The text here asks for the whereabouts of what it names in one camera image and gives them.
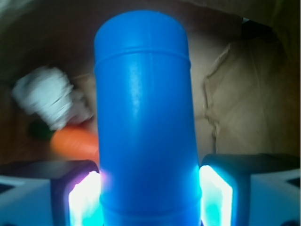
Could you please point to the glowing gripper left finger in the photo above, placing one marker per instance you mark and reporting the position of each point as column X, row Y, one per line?
column 50, row 193

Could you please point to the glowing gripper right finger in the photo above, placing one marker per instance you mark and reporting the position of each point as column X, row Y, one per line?
column 250, row 190

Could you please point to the blue plastic bottle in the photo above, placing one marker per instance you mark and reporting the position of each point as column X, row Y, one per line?
column 148, row 151

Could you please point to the orange toy carrot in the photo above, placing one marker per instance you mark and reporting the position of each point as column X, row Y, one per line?
column 70, row 142

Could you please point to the crumpled white paper ball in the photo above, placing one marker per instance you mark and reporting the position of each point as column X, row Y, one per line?
column 48, row 93

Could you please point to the brown paper bag liner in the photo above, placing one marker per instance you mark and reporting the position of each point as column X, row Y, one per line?
column 245, row 57

